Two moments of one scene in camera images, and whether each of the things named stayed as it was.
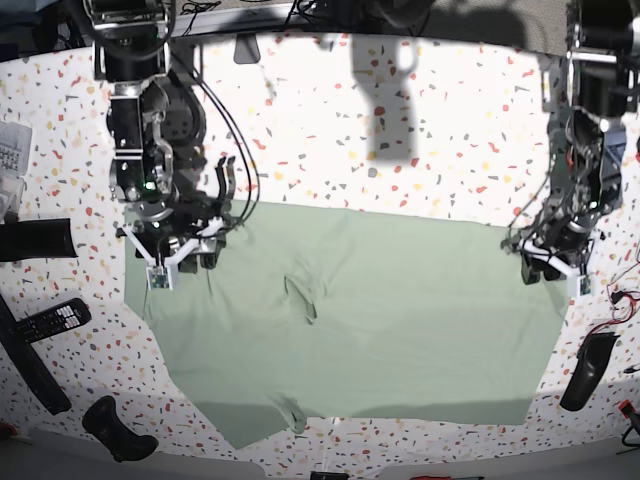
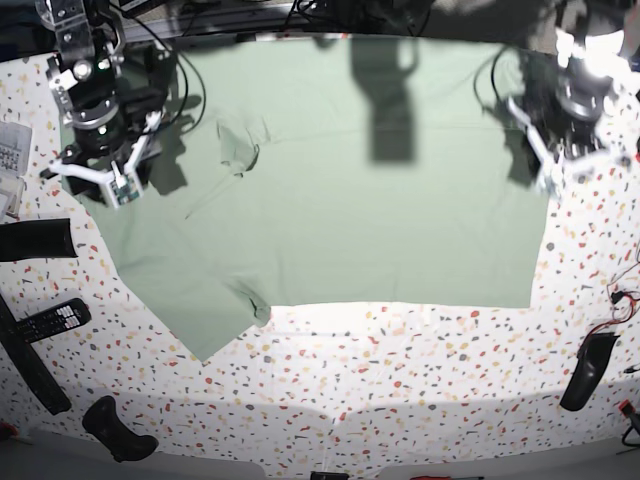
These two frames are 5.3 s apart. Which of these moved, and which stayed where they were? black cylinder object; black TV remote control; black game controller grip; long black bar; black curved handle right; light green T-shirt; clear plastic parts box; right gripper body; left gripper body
Moved: right gripper body; left gripper body; light green T-shirt
Stayed: black curved handle right; black cylinder object; black TV remote control; long black bar; black game controller grip; clear plastic parts box
